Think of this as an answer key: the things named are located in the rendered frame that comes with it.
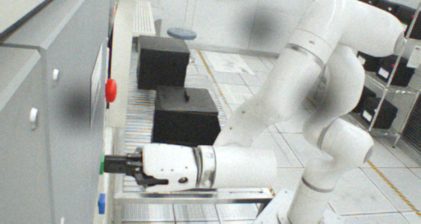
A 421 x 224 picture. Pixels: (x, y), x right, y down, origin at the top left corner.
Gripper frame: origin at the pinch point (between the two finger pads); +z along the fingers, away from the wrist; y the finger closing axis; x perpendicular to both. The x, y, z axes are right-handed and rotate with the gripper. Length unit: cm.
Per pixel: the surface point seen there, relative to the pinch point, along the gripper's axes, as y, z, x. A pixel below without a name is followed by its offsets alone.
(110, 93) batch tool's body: -1.9, 1.2, 15.4
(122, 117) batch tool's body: 70, -1, -29
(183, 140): 75, -28, -41
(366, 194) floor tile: 126, -199, -120
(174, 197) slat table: 41, -21, -44
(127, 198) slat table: 40, -4, -44
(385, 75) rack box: 221, -256, -46
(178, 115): 75, -24, -29
